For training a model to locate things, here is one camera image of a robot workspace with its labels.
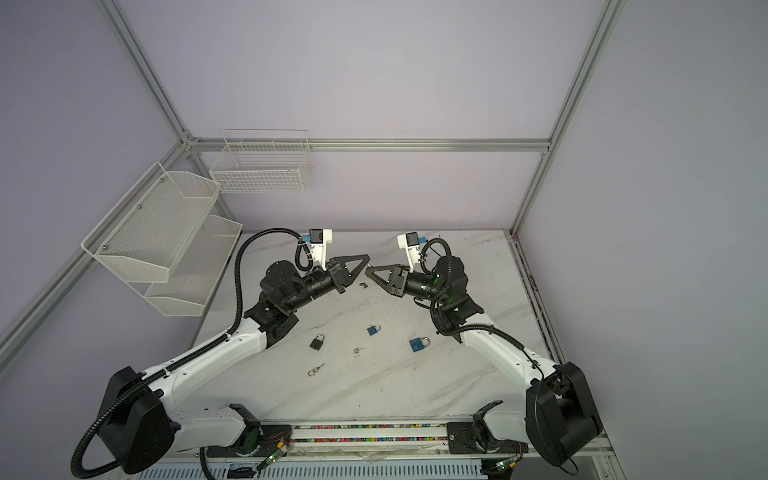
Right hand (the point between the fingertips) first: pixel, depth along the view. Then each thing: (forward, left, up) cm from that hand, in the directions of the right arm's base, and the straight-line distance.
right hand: (366, 276), depth 67 cm
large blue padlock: (-2, -13, -32) cm, 35 cm away
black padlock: (-1, +18, -32) cm, 36 cm away
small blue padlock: (+3, +1, -32) cm, 32 cm away
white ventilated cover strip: (-33, -2, -33) cm, 47 cm away
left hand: (+3, -1, +2) cm, 4 cm away
